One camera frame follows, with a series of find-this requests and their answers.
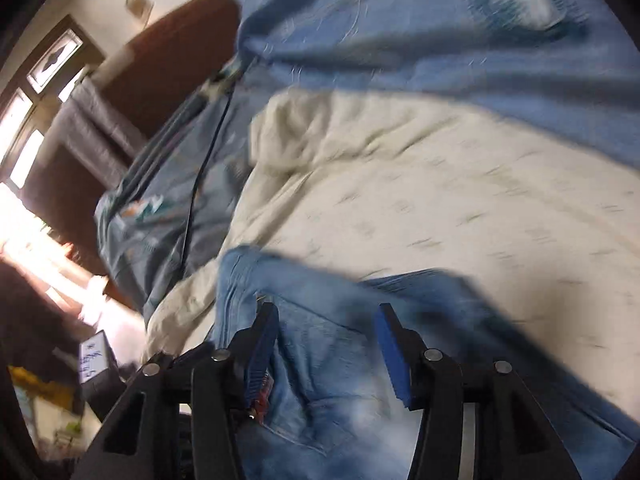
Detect black cable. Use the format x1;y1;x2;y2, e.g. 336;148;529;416
180;87;236;281

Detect window with dark frame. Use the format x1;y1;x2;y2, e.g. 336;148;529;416
0;15;103;191

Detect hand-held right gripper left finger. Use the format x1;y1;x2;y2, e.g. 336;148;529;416
74;302;280;480

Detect dark wooden headboard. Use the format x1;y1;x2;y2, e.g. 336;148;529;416
30;0;243;311

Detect white paper with writing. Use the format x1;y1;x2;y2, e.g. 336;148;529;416
79;331;113;383

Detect blue patterned pillow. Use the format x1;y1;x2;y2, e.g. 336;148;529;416
94;67;266;311

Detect grey curtain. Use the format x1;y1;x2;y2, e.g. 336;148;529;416
47;80;151;173

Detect cream leaf-print bedsheet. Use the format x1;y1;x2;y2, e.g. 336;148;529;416
145;91;640;441

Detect light blue denim pants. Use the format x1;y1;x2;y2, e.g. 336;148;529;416
207;246;637;480

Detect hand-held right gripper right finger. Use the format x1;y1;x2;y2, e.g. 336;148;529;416
376;303;583;480

